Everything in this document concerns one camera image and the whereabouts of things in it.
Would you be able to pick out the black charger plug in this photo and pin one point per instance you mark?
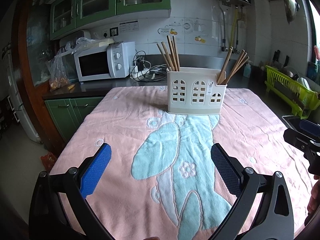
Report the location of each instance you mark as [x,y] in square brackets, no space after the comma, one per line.
[140,66]

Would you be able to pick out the white plate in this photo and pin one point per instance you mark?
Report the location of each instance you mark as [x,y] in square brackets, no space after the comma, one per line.
[303,83]

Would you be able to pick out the person's right hand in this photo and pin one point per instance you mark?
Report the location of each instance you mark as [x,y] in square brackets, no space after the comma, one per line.
[315,197]

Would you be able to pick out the person's left hand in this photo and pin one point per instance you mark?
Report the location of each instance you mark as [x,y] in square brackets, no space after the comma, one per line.
[151,238]

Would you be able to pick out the orange fruit wall decal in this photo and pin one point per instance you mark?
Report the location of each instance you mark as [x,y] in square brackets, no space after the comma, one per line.
[200,39]

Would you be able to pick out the white plastic chopstick holder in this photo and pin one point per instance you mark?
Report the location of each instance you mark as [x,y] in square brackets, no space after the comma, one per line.
[195,108]

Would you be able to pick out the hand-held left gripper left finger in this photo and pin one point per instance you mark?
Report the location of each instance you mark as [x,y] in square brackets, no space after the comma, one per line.
[96,171]

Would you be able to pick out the green wall cabinet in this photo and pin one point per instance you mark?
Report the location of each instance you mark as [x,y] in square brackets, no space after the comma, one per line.
[100,2]

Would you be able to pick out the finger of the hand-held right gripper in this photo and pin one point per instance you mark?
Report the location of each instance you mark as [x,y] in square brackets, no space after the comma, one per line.
[310,128]
[296,138]

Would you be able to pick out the crumpled clear plastic bag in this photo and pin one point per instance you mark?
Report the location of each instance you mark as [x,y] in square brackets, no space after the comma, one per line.
[85,43]

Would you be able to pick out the teapot wall decal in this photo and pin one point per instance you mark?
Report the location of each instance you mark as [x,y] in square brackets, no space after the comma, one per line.
[187,26]

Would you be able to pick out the wall label sticker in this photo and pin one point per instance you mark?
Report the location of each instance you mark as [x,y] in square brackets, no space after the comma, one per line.
[128,27]

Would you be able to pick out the green base cabinet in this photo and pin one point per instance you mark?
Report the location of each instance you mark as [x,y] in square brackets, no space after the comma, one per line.
[67,115]

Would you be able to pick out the pink towel with blue print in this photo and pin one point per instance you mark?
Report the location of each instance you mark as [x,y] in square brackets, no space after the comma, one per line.
[125,130]

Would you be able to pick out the hanging metal wok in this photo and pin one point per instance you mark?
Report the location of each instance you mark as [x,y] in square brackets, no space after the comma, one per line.
[290,2]

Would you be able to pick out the black wall socket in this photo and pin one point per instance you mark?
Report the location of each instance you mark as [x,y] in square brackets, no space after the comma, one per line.
[114,31]

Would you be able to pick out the white refrigerator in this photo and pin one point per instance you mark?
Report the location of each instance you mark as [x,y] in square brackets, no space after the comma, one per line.
[20,100]

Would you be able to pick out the clear plastic bag with food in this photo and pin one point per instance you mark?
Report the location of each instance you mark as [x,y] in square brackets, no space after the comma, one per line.
[58,77]

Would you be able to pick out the green plastic dish rack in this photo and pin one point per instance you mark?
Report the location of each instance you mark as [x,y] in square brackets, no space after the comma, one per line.
[295,97]

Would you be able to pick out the red bag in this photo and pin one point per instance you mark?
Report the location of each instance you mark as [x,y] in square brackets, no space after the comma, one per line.
[48,161]

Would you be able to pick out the metal bowl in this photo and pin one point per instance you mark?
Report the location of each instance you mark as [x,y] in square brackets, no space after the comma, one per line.
[290,72]

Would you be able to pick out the cream foam block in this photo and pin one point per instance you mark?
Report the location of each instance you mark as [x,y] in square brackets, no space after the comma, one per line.
[106,42]

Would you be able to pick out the white rounded appliance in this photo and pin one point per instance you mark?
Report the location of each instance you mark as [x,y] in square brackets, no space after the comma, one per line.
[82,34]

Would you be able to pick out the white microwave oven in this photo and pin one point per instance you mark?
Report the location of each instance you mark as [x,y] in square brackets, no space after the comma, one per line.
[92,65]

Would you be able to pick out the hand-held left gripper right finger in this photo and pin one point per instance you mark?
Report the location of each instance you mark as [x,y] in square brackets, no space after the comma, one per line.
[225,171]

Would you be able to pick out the steel sink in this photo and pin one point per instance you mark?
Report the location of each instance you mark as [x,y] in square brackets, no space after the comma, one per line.
[292,122]

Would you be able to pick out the brown wooden door frame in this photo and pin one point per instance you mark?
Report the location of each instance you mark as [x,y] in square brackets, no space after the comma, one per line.
[23,55]

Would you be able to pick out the clear soap bottle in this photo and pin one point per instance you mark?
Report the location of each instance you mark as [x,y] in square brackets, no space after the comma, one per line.
[247,71]

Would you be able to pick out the small brown food piece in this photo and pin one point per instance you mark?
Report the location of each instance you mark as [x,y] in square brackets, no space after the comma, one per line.
[71,87]

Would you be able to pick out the group of wooden chopsticks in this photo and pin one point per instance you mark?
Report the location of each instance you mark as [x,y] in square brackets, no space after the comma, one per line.
[174,57]

